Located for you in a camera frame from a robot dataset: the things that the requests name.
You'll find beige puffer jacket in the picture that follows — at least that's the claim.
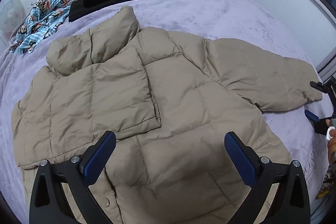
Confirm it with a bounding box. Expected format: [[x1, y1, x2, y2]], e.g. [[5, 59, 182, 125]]
[[11, 6, 322, 223]]

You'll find person's right hand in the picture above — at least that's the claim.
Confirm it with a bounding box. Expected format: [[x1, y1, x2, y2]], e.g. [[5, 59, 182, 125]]
[[324, 118, 336, 169]]

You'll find lavender plush bedspread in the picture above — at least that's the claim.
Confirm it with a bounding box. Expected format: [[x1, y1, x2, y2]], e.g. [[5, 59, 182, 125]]
[[1, 0, 327, 223]]

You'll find white patterned round object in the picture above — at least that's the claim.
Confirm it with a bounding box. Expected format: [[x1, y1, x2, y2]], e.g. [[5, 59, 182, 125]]
[[0, 0, 25, 32]]

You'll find blue monkey print garment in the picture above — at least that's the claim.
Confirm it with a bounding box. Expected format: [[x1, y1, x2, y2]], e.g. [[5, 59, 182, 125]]
[[10, 0, 71, 55]]

